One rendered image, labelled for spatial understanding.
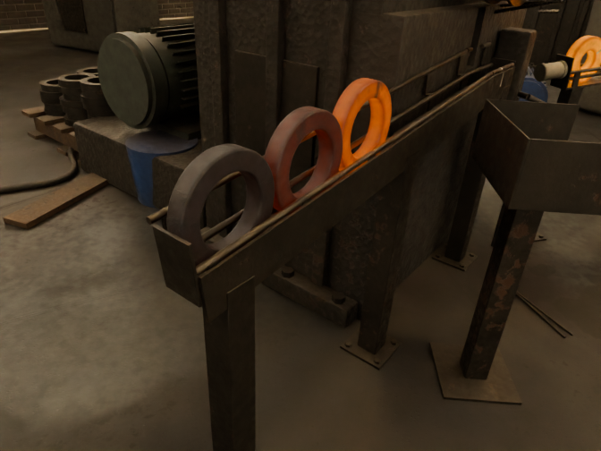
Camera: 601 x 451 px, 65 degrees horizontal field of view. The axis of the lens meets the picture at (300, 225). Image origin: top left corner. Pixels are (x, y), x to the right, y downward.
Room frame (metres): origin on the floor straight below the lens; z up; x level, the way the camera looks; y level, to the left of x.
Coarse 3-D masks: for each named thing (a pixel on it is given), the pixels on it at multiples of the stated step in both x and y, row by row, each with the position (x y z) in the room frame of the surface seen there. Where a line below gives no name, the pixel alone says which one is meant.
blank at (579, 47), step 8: (576, 40) 1.73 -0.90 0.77; (584, 40) 1.70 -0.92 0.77; (592, 40) 1.71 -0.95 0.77; (600, 40) 1.73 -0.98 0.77; (576, 48) 1.70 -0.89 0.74; (584, 48) 1.70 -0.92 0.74; (592, 48) 1.72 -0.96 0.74; (600, 48) 1.74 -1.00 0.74; (576, 56) 1.69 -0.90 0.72; (592, 56) 1.74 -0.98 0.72; (600, 56) 1.74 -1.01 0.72; (576, 64) 1.70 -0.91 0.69; (584, 64) 1.75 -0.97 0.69; (592, 64) 1.73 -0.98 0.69; (600, 64) 1.75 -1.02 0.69; (584, 72) 1.72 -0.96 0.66; (592, 72) 1.74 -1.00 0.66; (584, 80) 1.72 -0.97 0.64
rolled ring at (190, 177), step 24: (192, 168) 0.56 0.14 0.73; (216, 168) 0.57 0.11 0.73; (240, 168) 0.60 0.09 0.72; (264, 168) 0.64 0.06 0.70; (192, 192) 0.54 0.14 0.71; (264, 192) 0.64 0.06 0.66; (168, 216) 0.54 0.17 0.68; (192, 216) 0.53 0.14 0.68; (264, 216) 0.65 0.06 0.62; (192, 240) 0.53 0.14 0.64
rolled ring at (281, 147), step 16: (304, 112) 0.73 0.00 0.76; (320, 112) 0.75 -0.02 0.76; (288, 128) 0.70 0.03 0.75; (304, 128) 0.72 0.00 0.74; (320, 128) 0.75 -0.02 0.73; (336, 128) 0.79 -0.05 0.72; (272, 144) 0.69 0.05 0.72; (288, 144) 0.68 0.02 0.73; (320, 144) 0.80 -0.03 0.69; (336, 144) 0.79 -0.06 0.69; (272, 160) 0.68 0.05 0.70; (288, 160) 0.69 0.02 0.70; (320, 160) 0.80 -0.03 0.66; (336, 160) 0.80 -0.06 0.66; (288, 176) 0.69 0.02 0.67; (320, 176) 0.78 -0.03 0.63; (288, 192) 0.69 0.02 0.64; (304, 192) 0.75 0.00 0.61; (320, 192) 0.76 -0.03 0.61
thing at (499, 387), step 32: (480, 128) 1.04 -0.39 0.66; (512, 128) 0.87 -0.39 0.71; (544, 128) 1.05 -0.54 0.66; (480, 160) 0.99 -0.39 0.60; (512, 160) 0.83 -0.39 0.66; (544, 160) 0.79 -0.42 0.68; (576, 160) 0.79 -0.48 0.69; (512, 192) 0.79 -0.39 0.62; (544, 192) 0.79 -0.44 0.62; (576, 192) 0.79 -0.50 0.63; (512, 224) 0.91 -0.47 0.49; (512, 256) 0.91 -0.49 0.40; (512, 288) 0.91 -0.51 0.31; (480, 320) 0.92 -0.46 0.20; (448, 352) 1.01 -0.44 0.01; (480, 352) 0.91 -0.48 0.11; (448, 384) 0.89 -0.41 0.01; (480, 384) 0.90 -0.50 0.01; (512, 384) 0.90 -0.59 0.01
